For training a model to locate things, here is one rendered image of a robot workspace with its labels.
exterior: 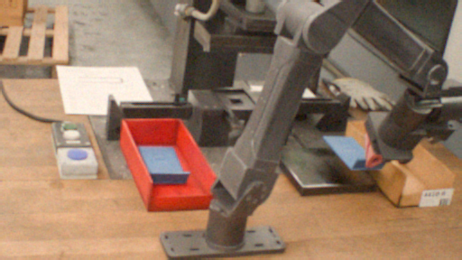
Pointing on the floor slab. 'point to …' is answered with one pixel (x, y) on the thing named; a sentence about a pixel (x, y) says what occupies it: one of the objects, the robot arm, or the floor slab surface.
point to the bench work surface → (438, 226)
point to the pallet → (39, 39)
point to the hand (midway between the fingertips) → (369, 162)
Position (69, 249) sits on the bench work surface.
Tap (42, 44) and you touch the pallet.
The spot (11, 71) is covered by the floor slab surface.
